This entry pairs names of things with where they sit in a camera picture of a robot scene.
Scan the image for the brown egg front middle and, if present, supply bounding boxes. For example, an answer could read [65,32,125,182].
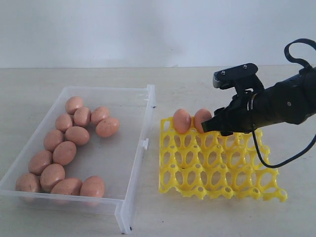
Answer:
[50,178,82,196]

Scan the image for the brown egg front left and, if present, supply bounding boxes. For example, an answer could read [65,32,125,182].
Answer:
[15,172,41,193]

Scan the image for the brown egg back middle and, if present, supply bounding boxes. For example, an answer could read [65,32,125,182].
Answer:
[73,107,91,127]

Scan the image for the brown egg back right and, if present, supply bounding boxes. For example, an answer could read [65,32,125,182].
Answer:
[91,106,110,125]

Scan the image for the brown egg third row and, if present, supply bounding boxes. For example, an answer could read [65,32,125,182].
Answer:
[53,141,77,166]
[43,129,64,152]

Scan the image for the brown egg fourth row middle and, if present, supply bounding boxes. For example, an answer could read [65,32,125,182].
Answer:
[40,163,65,192]

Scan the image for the brown egg second row right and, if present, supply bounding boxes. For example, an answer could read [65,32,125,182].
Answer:
[79,176,105,198]

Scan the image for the brown egg third row middle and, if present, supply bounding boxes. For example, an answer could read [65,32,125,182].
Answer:
[53,141,77,166]

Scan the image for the brown egg third row left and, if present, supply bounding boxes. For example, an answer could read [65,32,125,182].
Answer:
[43,129,64,152]

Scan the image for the brown egg packed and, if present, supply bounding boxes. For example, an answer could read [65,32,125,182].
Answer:
[173,109,191,134]
[194,108,212,133]

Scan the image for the brown egg second row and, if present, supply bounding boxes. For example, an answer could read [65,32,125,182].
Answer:
[55,114,74,133]
[65,126,90,146]
[79,176,105,198]

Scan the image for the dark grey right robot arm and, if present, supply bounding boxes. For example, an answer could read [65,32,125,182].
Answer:
[201,63,316,136]

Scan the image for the brown egg fourth row left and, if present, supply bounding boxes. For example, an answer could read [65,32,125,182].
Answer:
[28,150,52,176]

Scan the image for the brown egg second row middle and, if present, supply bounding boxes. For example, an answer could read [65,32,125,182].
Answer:
[65,126,90,146]

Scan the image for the brown egg back left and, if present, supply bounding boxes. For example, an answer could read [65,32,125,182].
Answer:
[65,96,83,115]

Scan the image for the yellow plastic egg tray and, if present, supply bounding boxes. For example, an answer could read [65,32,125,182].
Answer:
[158,118,287,202]

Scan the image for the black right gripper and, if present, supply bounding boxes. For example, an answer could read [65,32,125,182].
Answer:
[201,79,309,133]

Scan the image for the brown egg second row left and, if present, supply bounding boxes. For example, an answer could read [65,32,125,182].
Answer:
[55,114,74,133]

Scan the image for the brown egg fourth row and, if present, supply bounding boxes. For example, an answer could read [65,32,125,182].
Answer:
[40,163,65,192]
[28,150,52,176]

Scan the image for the brown egg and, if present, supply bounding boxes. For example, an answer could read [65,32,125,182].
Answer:
[73,107,91,127]
[96,117,120,137]
[65,96,83,115]
[91,106,110,125]
[50,178,82,196]
[15,172,41,193]

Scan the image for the clear plastic tray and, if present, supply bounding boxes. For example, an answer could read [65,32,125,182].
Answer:
[0,85,156,234]

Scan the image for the brown egg front right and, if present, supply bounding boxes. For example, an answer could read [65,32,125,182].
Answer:
[96,117,120,137]

